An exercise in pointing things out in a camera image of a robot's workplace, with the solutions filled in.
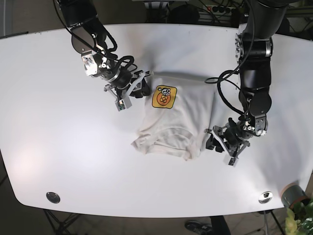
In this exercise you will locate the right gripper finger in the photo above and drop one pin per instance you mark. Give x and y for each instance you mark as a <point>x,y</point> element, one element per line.
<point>144,91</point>

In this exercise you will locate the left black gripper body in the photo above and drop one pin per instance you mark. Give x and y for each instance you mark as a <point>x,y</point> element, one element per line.
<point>234,136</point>

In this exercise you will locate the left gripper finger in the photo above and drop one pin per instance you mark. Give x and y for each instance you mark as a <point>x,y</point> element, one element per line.
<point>213,144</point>

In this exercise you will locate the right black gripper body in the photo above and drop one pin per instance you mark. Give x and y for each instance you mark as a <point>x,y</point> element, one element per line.
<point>122,85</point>

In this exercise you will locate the white printed T-shirt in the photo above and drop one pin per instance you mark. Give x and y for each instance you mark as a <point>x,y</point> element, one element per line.
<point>176,115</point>

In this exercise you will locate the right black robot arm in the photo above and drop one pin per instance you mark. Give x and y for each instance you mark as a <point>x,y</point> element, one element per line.
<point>97,48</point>

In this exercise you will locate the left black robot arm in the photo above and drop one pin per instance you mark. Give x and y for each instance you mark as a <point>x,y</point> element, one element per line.
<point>254,48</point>

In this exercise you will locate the right silver table grommet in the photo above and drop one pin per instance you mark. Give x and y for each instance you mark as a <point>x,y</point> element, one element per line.
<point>265,197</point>

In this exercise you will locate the silver table grommet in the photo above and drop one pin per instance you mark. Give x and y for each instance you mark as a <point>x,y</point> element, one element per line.
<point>265,197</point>
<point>53,197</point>

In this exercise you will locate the grey plant pot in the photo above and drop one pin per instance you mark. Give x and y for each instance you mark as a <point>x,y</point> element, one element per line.
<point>292,194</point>

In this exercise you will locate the green potted plant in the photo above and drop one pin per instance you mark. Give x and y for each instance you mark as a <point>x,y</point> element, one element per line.
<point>299,220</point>

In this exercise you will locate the left silver table grommet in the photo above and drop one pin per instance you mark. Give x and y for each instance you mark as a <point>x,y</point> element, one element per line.
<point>53,197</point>

